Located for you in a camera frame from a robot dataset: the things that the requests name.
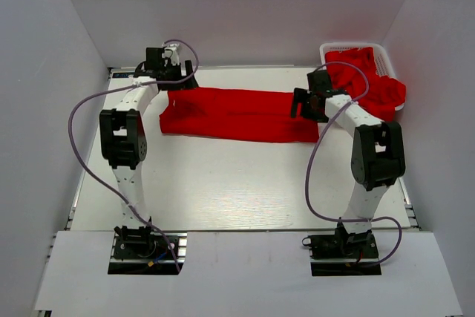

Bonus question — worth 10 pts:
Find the white plastic basket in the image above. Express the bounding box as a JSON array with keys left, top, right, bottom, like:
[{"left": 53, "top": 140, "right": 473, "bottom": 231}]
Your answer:
[{"left": 320, "top": 42, "right": 405, "bottom": 112}]

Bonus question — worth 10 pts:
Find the red shirts pile in basket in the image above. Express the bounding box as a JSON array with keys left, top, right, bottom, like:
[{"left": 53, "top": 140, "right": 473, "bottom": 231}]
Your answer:
[{"left": 325, "top": 47, "right": 406, "bottom": 121}]

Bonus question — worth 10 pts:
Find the red t shirt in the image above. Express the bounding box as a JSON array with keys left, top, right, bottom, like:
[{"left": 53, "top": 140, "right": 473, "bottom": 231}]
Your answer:
[{"left": 160, "top": 87, "right": 319, "bottom": 143}]

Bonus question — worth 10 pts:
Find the blue table label sticker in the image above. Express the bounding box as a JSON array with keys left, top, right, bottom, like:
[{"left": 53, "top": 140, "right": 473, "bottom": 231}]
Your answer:
[{"left": 112, "top": 72, "right": 134, "bottom": 79}]

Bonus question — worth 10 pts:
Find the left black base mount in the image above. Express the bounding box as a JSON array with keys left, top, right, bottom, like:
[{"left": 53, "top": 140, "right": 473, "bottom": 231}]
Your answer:
[{"left": 108, "top": 227, "right": 187, "bottom": 275}]

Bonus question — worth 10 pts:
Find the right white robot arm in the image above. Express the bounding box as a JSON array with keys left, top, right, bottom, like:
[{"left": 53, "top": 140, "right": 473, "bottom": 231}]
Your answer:
[{"left": 290, "top": 70, "right": 406, "bottom": 257}]

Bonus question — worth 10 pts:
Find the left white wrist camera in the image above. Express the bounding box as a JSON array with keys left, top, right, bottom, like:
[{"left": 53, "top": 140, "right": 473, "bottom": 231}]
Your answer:
[{"left": 163, "top": 42, "right": 181, "bottom": 66}]

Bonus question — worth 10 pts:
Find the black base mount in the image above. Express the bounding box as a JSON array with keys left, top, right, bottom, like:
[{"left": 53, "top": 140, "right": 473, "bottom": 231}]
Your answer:
[
  {"left": 301, "top": 232, "right": 381, "bottom": 277},
  {"left": 108, "top": 227, "right": 187, "bottom": 275}
]

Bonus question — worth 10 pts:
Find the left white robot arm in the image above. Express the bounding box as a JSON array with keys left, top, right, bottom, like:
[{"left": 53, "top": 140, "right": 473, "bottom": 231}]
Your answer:
[{"left": 99, "top": 40, "right": 198, "bottom": 229}]

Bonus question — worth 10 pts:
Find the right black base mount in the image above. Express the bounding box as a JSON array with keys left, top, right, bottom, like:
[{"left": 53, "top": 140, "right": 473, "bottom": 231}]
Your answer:
[{"left": 301, "top": 232, "right": 381, "bottom": 277}]

